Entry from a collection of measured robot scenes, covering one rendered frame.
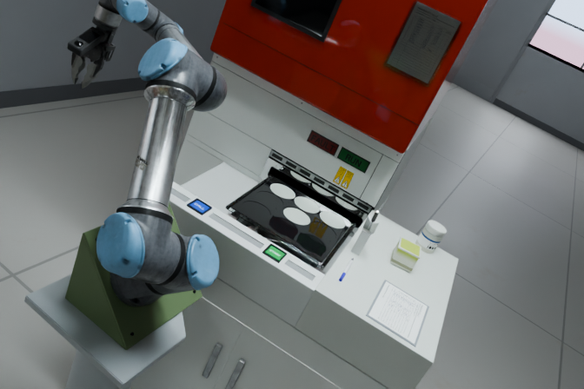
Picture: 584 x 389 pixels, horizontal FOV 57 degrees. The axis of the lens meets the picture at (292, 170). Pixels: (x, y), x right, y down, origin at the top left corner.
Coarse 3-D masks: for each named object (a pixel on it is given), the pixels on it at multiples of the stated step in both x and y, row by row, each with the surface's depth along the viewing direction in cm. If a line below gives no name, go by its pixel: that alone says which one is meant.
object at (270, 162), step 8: (272, 160) 207; (264, 168) 210; (280, 168) 207; (288, 168) 206; (264, 176) 211; (296, 176) 205; (304, 176) 206; (304, 184) 205; (312, 184) 204; (320, 192) 204; (328, 192) 202; (336, 200) 202; (344, 200) 202; (352, 208) 200; (360, 208) 201; (360, 216) 200
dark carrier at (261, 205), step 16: (256, 192) 190; (272, 192) 194; (240, 208) 176; (256, 208) 180; (272, 208) 184; (320, 208) 198; (272, 224) 176; (288, 224) 180; (320, 224) 188; (288, 240) 171; (304, 240) 175; (320, 240) 179; (336, 240) 183; (320, 256) 170
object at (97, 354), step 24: (48, 288) 128; (48, 312) 122; (72, 312) 125; (72, 336) 119; (96, 336) 122; (168, 336) 130; (96, 360) 116; (120, 360) 118; (144, 360) 121; (72, 384) 137; (96, 384) 133; (120, 384) 114
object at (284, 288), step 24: (192, 216) 152; (216, 216) 157; (216, 240) 151; (240, 240) 150; (264, 240) 155; (240, 264) 151; (264, 264) 147; (288, 264) 150; (240, 288) 153; (264, 288) 150; (288, 288) 147; (312, 288) 144; (288, 312) 149
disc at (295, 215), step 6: (288, 210) 187; (294, 210) 189; (300, 210) 191; (288, 216) 184; (294, 216) 185; (300, 216) 187; (306, 216) 188; (294, 222) 182; (300, 222) 183; (306, 222) 185
